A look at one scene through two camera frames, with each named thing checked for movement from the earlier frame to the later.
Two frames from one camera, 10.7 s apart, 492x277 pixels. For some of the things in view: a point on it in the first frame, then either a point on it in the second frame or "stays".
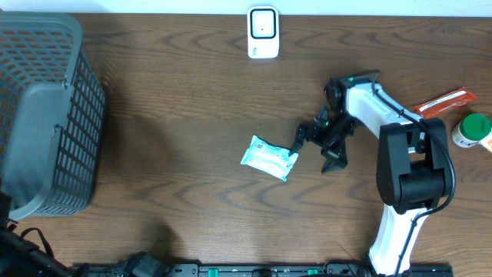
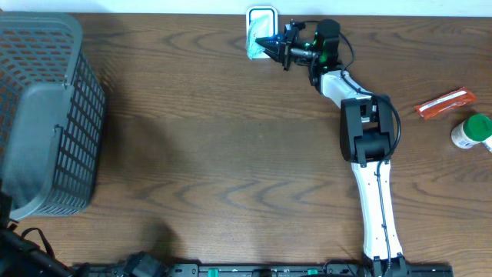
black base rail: [337, 269] stays
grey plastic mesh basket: [52, 105] stays
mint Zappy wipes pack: [270, 158] to [261, 22]
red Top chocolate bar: [463, 96] stays
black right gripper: [337, 152] to [277, 48]
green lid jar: [472, 128] stays
